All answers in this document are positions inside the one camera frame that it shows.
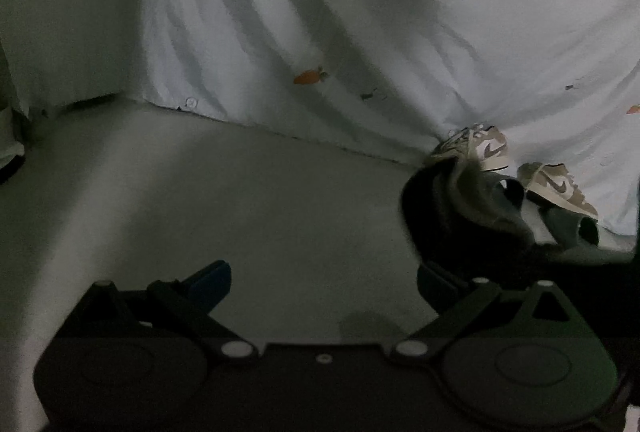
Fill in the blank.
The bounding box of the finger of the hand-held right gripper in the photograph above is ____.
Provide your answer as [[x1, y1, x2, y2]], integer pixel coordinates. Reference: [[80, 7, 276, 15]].
[[500, 246, 640, 298]]

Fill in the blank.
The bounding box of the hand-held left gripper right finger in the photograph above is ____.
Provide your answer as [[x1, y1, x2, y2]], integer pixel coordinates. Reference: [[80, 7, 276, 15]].
[[390, 263, 601, 365]]

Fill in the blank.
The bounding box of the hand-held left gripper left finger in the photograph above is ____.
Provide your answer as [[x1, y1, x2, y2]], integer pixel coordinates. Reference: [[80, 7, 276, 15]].
[[65, 259, 261, 365]]

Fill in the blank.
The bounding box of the dark grey slide sandal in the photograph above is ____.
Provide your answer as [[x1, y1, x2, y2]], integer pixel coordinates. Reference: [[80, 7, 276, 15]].
[[482, 177, 526, 223], [542, 206, 601, 249]]

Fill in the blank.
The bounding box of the black sneaker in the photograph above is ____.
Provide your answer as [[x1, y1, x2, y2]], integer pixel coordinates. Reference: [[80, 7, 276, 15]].
[[398, 157, 538, 270]]

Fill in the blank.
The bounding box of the tan and white sneaker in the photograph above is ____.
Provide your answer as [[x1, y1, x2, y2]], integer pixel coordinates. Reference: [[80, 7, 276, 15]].
[[427, 123, 509, 173], [516, 162, 599, 220]]

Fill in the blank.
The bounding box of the pale cloth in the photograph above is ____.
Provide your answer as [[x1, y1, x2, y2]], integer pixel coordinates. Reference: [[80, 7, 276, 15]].
[[0, 105, 26, 185]]

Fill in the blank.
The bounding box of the white carrot-print sheet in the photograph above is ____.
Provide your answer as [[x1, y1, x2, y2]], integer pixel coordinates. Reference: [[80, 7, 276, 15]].
[[142, 0, 640, 238]]

